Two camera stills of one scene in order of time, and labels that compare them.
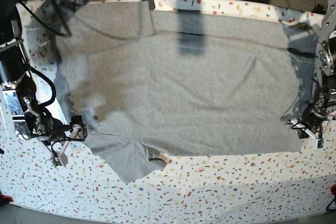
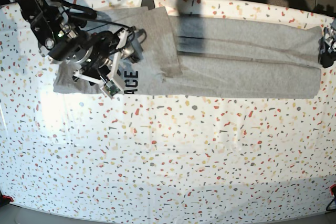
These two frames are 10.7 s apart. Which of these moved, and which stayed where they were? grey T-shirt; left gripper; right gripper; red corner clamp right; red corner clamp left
Moved: grey T-shirt; right gripper; left gripper
Stayed: red corner clamp right; red corner clamp left
